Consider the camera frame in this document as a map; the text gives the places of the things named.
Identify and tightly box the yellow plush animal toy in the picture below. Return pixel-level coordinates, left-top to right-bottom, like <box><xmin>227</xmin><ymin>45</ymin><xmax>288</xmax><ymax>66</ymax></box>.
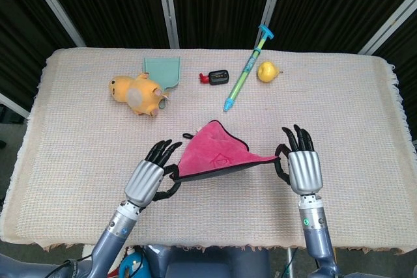
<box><xmin>108</xmin><ymin>72</ymin><xmax>171</xmax><ymax>118</ymax></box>

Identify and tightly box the beige woven tablecloth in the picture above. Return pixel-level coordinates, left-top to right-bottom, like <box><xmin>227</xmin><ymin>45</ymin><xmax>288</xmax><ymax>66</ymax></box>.
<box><xmin>0</xmin><ymin>47</ymin><xmax>412</xmax><ymax>255</ymax></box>

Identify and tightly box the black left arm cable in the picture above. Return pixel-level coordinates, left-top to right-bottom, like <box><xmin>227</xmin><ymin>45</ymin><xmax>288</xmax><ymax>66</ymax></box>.
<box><xmin>44</xmin><ymin>258</ymin><xmax>81</xmax><ymax>278</ymax></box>

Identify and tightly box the black pleated curtain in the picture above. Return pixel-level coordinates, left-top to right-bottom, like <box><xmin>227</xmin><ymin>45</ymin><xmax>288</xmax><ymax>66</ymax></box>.
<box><xmin>0</xmin><ymin>0</ymin><xmax>417</xmax><ymax>119</ymax></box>

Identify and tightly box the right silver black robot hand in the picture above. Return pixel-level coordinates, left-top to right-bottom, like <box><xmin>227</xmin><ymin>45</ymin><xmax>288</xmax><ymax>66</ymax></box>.
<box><xmin>275</xmin><ymin>124</ymin><xmax>324</xmax><ymax>196</ymax></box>

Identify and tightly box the teal green dustpan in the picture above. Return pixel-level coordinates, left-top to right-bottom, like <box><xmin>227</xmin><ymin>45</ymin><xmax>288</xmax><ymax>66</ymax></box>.
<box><xmin>143</xmin><ymin>57</ymin><xmax>181</xmax><ymax>109</ymax></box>

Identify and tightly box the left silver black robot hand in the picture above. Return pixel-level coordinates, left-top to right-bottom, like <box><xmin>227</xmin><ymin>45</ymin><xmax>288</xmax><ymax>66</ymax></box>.
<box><xmin>124</xmin><ymin>139</ymin><xmax>183</xmax><ymax>214</ymax></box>

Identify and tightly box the yellow pear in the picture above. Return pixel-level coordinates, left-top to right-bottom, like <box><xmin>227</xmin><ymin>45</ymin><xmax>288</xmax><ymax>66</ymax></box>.
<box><xmin>257</xmin><ymin>60</ymin><xmax>284</xmax><ymax>83</ymax></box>

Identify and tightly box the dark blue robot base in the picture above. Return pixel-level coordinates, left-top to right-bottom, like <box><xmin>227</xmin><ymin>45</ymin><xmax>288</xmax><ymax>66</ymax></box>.
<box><xmin>143</xmin><ymin>244</ymin><xmax>271</xmax><ymax>278</ymax></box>

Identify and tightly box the green blue toy water squirter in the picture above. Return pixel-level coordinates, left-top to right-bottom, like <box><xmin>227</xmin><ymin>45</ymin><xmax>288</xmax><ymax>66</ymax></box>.
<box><xmin>223</xmin><ymin>24</ymin><xmax>274</xmax><ymax>112</ymax></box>

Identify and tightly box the pink towel with black trim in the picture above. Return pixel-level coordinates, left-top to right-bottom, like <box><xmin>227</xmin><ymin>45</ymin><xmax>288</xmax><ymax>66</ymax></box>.
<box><xmin>169</xmin><ymin>120</ymin><xmax>281</xmax><ymax>183</ymax></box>

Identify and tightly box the silver table leg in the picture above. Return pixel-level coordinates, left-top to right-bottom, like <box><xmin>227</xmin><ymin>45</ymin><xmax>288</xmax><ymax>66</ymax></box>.
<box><xmin>285</xmin><ymin>247</ymin><xmax>295</xmax><ymax>278</ymax></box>

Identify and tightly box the black and red clip device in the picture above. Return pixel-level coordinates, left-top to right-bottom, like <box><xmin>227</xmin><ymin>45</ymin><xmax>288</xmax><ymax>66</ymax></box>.
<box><xmin>199</xmin><ymin>69</ymin><xmax>229</xmax><ymax>86</ymax></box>

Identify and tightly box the blue plastic container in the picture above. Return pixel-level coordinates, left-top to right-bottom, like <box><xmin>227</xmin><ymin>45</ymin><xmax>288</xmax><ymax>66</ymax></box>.
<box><xmin>119</xmin><ymin>247</ymin><xmax>146</xmax><ymax>278</ymax></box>

